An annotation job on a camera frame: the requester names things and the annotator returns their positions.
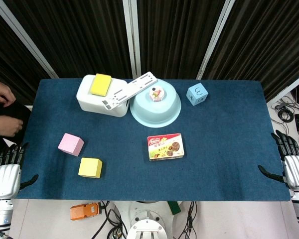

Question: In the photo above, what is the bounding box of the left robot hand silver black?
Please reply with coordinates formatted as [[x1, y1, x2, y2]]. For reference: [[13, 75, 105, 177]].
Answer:
[[0, 142, 39, 200]]

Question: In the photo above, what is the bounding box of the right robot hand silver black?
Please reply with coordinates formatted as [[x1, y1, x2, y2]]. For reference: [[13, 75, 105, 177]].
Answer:
[[258, 129, 299, 192]]

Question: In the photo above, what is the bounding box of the person hand bare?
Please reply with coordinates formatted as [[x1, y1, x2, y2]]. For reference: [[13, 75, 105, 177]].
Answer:
[[0, 116, 23, 137], [0, 77, 16, 108]]

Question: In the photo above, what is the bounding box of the red snack box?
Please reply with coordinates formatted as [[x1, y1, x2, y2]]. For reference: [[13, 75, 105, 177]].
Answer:
[[147, 133, 185, 162]]

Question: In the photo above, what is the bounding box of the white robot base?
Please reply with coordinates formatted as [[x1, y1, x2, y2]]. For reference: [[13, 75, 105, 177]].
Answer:
[[112, 200, 182, 239]]

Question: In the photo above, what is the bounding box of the white rectangular container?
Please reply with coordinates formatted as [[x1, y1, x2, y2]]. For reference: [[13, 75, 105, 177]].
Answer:
[[76, 74, 130, 118]]

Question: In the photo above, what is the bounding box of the person black clothing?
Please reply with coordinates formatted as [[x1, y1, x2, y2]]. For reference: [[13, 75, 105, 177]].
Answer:
[[0, 96, 32, 172]]

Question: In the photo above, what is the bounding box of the pink foam cube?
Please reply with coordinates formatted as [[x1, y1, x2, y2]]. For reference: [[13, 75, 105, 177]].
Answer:
[[57, 133, 85, 157]]

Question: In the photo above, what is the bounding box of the orange pedal device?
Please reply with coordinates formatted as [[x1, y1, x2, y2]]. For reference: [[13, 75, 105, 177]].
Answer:
[[70, 203, 101, 221]]

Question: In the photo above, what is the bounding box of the dark blue table mat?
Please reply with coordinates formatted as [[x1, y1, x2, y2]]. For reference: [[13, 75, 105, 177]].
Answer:
[[14, 78, 291, 202]]

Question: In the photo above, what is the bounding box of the yellow foam cube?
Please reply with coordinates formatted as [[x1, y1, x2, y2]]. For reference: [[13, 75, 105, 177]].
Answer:
[[78, 157, 103, 179]]

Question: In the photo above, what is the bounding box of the yellow sponge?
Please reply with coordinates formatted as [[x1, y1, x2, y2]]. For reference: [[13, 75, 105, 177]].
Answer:
[[90, 73, 112, 97]]

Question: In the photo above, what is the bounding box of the blue cube with black print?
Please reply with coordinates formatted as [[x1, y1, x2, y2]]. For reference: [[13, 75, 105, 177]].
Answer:
[[186, 83, 209, 107]]

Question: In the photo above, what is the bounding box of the green block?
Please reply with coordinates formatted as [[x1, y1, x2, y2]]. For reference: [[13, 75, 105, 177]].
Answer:
[[167, 201, 181, 216]]

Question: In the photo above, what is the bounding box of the light blue upturned bowl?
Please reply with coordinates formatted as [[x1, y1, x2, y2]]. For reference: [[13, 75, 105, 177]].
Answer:
[[130, 78, 182, 128]]

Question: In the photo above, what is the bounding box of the white partition frame post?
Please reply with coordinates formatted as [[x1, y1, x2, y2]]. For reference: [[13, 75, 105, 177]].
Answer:
[[123, 0, 142, 78], [266, 74, 299, 107], [0, 0, 59, 79], [196, 0, 236, 80]]

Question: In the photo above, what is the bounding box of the black coiled cable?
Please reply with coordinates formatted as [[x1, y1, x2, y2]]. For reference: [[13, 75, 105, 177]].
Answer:
[[278, 109, 294, 122]]

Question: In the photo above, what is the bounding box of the black floor cable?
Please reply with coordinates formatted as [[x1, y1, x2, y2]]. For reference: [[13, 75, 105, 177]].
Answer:
[[91, 201, 128, 239], [178, 201, 197, 239]]

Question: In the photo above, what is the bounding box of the white perforated metal bracket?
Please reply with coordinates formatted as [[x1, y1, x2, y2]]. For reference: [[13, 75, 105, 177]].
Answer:
[[101, 71, 158, 110]]

